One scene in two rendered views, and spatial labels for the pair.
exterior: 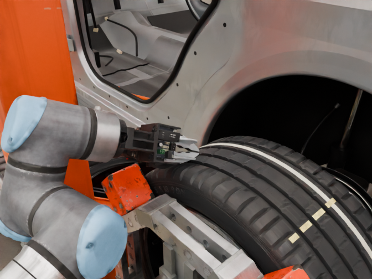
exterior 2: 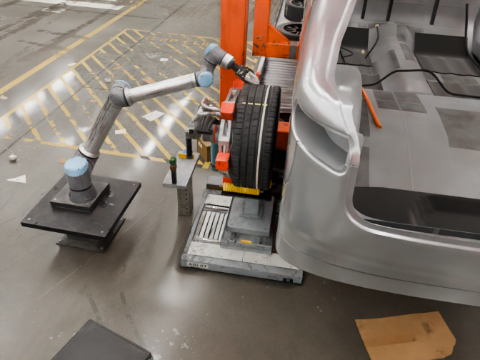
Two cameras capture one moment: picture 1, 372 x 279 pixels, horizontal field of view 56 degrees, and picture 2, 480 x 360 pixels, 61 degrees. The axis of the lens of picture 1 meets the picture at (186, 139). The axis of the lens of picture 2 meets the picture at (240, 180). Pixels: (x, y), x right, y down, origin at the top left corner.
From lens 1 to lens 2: 215 cm
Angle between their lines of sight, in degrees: 40
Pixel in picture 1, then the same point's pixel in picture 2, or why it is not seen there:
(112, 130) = (227, 60)
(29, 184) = (204, 63)
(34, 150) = (208, 56)
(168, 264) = not seen: hidden behind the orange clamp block
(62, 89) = (238, 48)
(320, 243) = (249, 108)
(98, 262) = (202, 81)
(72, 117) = (218, 52)
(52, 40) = (239, 31)
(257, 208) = (243, 93)
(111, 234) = (206, 78)
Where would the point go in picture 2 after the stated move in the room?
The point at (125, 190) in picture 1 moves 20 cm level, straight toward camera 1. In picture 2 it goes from (235, 85) to (215, 95)
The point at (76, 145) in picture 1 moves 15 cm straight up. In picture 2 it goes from (217, 59) to (217, 34)
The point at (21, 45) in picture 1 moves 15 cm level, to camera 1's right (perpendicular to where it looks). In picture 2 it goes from (229, 31) to (244, 37)
